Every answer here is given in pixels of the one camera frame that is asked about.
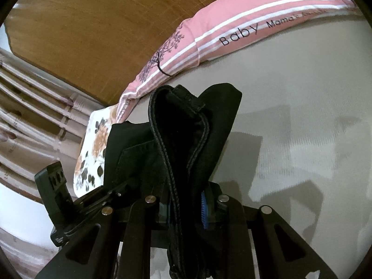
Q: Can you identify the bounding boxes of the beige woven bed mat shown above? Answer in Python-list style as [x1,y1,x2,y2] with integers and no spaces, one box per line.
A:
[119,8,372,279]

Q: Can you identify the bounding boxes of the white floral pillow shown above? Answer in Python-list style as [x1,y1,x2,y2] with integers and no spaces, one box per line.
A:
[73,105,123,199]

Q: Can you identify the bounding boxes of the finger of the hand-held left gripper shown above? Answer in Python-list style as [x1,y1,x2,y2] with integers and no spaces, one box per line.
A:
[100,178,138,209]

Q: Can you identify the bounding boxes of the black pants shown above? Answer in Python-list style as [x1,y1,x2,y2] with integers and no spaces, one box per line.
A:
[103,83,256,279]

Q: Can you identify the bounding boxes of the striped beige curtain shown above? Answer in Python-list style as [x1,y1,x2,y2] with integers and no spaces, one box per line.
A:
[0,46,98,279]

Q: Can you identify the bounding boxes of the pink striped pillow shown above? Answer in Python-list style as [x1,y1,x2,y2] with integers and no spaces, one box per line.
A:
[116,0,363,123]

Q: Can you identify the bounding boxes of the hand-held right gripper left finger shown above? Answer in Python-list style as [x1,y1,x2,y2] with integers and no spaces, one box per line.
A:
[36,190,174,279]

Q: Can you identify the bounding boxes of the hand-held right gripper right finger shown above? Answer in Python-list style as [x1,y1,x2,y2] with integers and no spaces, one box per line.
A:
[200,182,339,279]

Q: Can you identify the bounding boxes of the wooden headboard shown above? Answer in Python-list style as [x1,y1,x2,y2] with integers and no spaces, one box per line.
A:
[4,0,278,107]

